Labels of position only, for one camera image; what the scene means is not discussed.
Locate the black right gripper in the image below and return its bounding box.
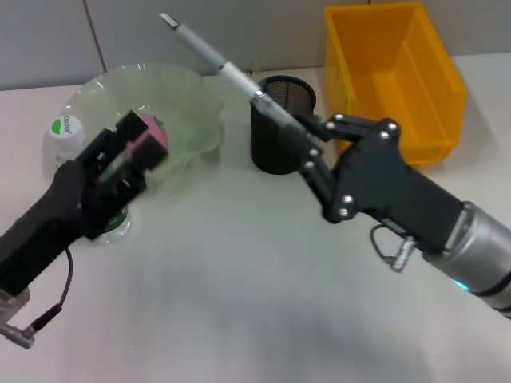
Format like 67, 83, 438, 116
279, 113, 466, 255

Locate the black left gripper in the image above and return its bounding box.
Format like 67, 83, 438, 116
0, 110, 172, 297

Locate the pink toy peach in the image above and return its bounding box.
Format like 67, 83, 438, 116
135, 113, 170, 155

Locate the clear green-label water bottle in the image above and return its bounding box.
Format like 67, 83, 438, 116
42, 114, 132, 245

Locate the silver ballpoint pen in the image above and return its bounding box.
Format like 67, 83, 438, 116
158, 11, 311, 135

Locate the black mesh pen holder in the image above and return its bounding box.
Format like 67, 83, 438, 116
249, 75, 319, 176

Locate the green wavy glass fruit plate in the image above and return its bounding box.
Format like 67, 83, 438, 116
59, 62, 227, 192

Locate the yellow plastic bin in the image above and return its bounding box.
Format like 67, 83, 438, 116
322, 2, 467, 168

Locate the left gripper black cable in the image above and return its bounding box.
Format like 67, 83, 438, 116
0, 246, 76, 351

